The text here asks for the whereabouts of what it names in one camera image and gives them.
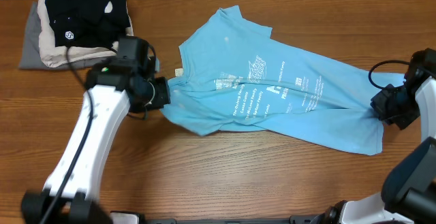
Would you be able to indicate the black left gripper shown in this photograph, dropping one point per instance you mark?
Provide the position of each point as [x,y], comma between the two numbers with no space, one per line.
[163,96]

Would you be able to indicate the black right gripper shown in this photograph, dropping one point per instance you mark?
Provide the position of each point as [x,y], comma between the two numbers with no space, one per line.
[379,104]

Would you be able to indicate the light blue printed t-shirt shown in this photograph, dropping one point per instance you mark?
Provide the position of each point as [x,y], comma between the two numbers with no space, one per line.
[237,78]

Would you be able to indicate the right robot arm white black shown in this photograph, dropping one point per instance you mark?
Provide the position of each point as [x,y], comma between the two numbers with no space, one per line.
[408,193]

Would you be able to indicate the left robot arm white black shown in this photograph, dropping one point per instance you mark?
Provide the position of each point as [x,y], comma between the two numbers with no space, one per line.
[71,192]

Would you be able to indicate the black polo shirt with logo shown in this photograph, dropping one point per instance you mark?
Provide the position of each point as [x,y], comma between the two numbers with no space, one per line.
[87,23]

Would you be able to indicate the folded beige garment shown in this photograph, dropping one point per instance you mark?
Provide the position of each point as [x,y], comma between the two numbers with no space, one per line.
[81,30]

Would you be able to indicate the folded grey garment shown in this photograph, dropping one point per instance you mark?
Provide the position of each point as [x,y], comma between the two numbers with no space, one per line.
[39,50]

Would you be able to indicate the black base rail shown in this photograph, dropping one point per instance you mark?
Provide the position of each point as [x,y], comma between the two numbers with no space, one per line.
[231,221]

